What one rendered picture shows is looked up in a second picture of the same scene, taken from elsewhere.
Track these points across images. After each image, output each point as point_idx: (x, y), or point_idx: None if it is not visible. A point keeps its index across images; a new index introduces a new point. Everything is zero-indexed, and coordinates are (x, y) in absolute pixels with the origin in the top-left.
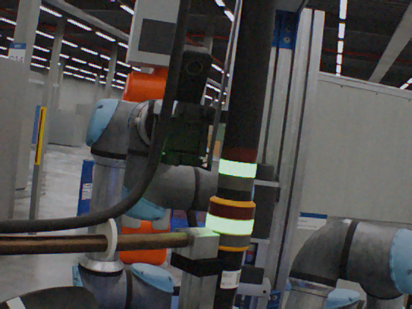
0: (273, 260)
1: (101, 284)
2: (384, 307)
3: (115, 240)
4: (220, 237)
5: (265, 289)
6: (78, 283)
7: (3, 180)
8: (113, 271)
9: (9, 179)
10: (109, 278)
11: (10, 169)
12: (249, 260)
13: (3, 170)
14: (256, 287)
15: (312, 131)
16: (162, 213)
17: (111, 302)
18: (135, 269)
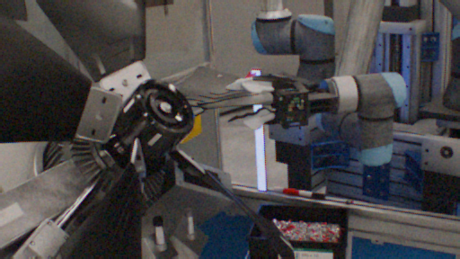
0: (428, 3)
1: (269, 29)
2: (455, 11)
3: None
4: None
5: (411, 26)
6: (252, 31)
7: (315, 12)
8: (277, 18)
9: (322, 10)
10: (275, 23)
11: (322, 1)
12: (396, 2)
13: (314, 2)
14: (402, 25)
15: None
16: None
17: (278, 44)
18: (298, 16)
